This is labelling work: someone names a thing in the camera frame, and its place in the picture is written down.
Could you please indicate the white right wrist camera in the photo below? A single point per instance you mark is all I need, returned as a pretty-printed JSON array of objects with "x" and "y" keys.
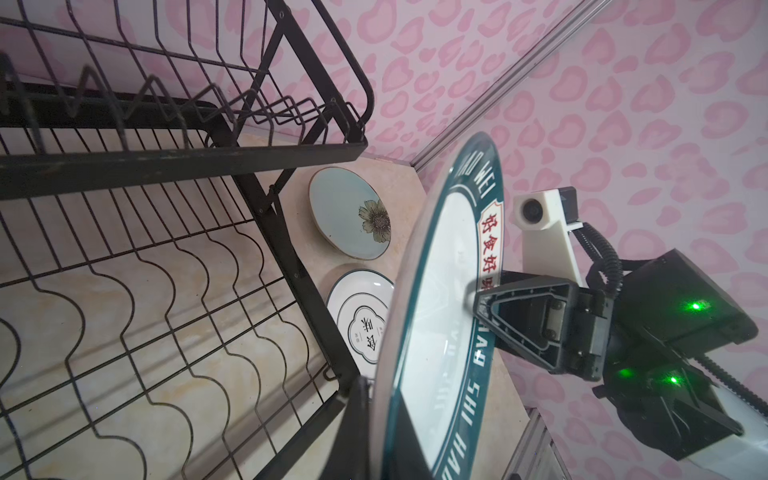
[{"x": 546, "y": 219}]

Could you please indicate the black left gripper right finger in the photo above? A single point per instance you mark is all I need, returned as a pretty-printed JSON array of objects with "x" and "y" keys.
[{"x": 408, "y": 461}]

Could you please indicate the black wire dish rack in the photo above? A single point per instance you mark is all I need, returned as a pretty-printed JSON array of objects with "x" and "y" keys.
[{"x": 158, "y": 317}]

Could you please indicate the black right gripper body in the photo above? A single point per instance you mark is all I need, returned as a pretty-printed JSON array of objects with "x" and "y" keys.
[{"x": 666, "y": 390}]

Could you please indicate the white plate quatrefoil emblem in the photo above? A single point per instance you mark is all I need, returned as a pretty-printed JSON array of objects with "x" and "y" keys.
[{"x": 358, "y": 303}]

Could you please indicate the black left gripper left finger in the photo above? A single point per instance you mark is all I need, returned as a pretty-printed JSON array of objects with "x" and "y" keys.
[{"x": 349, "y": 455}]

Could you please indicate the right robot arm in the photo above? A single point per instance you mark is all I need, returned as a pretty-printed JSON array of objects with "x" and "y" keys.
[{"x": 592, "y": 316}]

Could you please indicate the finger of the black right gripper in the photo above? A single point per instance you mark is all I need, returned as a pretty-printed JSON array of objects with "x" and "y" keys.
[{"x": 529, "y": 315}]

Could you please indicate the dark green rim plate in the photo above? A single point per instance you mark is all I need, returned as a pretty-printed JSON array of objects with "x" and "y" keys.
[{"x": 435, "y": 356}]

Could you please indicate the light blue flower plate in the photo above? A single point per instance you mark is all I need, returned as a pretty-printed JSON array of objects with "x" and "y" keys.
[{"x": 349, "y": 213}]

